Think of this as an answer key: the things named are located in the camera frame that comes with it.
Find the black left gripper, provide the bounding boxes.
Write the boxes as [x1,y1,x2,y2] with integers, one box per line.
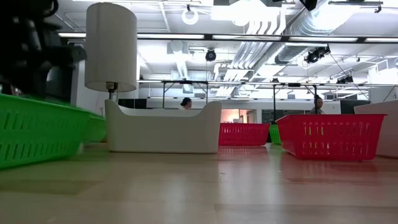
[34,43,88,74]

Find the green plastic basket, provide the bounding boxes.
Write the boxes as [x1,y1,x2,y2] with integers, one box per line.
[82,113,108,144]
[269,123,282,146]
[0,93,91,170]

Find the white plastic bin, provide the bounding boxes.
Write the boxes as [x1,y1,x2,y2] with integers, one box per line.
[104,99,223,154]
[353,99,398,159]

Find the red plastic basket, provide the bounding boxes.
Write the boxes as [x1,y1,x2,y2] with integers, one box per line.
[275,113,388,162]
[218,123,271,147]

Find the white shade table lamp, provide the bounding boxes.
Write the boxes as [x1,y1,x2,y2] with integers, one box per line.
[84,2,138,101]

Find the black monitor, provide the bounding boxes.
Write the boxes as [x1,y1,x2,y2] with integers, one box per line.
[118,98,147,110]
[340,99,371,114]

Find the person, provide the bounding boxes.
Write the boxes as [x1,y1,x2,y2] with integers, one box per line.
[180,96,193,110]
[310,95,325,115]

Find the linear ceiling light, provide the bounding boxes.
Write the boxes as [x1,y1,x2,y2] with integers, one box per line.
[58,32,398,44]

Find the black angular ceiling fixture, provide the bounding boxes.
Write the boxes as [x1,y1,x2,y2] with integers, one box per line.
[298,0,318,12]

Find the black ceiling spotlight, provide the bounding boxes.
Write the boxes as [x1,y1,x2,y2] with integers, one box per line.
[303,45,331,65]
[336,75,354,85]

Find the black background rig frame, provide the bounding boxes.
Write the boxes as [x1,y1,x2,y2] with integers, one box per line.
[161,80,210,109]
[272,82,318,124]

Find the white ring light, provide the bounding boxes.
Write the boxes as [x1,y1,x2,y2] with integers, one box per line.
[181,8,200,26]

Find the silver ventilation duct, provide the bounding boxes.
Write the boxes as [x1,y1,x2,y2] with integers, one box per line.
[275,0,346,65]

